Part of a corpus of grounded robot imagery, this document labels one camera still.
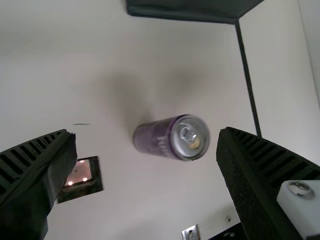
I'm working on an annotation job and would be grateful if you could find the black strip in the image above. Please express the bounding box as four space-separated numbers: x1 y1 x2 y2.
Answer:
234 18 262 138

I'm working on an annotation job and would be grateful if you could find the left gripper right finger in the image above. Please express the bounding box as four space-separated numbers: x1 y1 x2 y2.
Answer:
215 126 320 240

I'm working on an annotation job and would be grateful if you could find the small square scanner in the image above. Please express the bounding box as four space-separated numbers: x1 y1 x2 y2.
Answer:
56 155 104 204

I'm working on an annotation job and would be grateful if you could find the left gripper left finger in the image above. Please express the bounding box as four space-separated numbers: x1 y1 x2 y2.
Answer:
0 128 77 240

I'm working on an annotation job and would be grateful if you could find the purple can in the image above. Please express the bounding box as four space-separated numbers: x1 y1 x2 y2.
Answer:
132 113 211 163

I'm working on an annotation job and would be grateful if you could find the dark grey bag with straps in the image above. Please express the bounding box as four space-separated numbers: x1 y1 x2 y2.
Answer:
125 0 266 25

